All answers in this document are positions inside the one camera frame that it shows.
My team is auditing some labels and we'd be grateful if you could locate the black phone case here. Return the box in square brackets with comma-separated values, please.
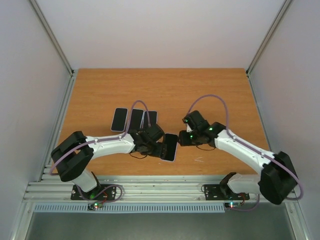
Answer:
[160, 133, 178, 162]
[143, 111, 158, 126]

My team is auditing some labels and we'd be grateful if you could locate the black phone case top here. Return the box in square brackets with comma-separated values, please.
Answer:
[143, 111, 158, 126]

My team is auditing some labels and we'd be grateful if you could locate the black phone white edge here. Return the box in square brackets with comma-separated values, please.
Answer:
[128, 108, 144, 131]

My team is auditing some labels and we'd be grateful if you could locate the light blue phone case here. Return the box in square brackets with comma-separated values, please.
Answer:
[127, 108, 145, 132]

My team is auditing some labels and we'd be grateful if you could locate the lavender phone case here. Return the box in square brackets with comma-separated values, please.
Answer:
[110, 107, 129, 133]

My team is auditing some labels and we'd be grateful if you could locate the black phone green edge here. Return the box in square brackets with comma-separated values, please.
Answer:
[111, 108, 128, 131]

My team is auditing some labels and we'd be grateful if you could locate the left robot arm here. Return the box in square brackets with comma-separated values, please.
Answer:
[49, 124, 167, 199]

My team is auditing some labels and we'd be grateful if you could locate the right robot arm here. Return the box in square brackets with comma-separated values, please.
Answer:
[178, 110, 298, 205]

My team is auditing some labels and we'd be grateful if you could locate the right controller board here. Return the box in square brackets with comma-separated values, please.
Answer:
[224, 201, 243, 209]

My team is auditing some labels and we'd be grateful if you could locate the controller board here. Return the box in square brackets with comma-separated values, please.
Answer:
[224, 201, 243, 209]
[87, 202, 104, 211]

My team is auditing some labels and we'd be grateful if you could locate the left controller board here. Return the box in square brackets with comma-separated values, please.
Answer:
[87, 202, 104, 211]

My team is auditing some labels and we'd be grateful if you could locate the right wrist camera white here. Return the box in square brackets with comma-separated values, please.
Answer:
[186, 124, 193, 133]

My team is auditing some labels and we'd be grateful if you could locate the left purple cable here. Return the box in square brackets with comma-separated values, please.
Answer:
[49, 100, 152, 177]

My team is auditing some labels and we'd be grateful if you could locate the purple cable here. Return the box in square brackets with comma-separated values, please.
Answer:
[187, 94, 305, 213]
[49, 100, 152, 177]

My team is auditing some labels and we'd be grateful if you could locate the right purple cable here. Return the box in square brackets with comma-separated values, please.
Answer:
[187, 94, 305, 213]

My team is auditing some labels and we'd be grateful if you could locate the aluminium rail frame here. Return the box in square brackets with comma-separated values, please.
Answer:
[22, 174, 298, 203]

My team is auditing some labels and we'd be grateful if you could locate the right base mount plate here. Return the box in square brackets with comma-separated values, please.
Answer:
[201, 184, 250, 201]

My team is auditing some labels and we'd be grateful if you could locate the base mount plate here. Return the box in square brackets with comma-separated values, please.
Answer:
[70, 184, 117, 201]
[201, 184, 250, 201]

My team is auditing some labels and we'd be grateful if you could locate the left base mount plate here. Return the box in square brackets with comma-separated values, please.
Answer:
[70, 184, 117, 201]

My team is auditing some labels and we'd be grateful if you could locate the grey slotted cable duct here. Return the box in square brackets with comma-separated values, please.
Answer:
[33, 202, 225, 214]

